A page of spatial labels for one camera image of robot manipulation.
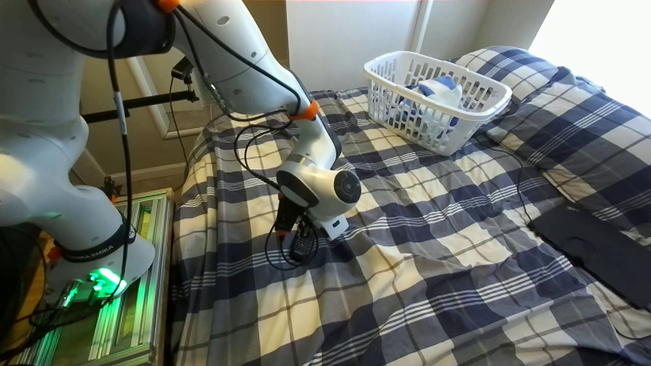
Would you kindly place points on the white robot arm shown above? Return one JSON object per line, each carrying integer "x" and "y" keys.
{"x": 44, "y": 45}

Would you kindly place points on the plaid pillow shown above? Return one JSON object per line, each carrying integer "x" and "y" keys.
{"x": 588, "y": 144}

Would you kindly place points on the plaid blue yellow bedspread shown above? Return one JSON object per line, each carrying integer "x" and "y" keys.
{"x": 436, "y": 268}

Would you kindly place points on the white plastic laundry basket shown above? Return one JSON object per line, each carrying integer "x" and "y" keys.
{"x": 432, "y": 101}

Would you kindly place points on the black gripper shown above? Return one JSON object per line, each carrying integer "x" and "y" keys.
{"x": 296, "y": 235}

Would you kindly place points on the dark cloth on bed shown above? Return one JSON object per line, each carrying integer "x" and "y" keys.
{"x": 599, "y": 248}

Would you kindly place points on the blue white clothes in basket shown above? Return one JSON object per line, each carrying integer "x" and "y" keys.
{"x": 413, "y": 114}

